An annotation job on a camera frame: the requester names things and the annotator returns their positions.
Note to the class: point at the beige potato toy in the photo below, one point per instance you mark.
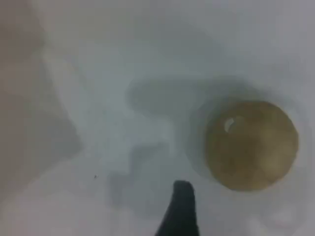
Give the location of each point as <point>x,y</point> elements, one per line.
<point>253,147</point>

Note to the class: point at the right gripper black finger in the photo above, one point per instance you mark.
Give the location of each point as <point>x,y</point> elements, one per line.
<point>183,211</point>

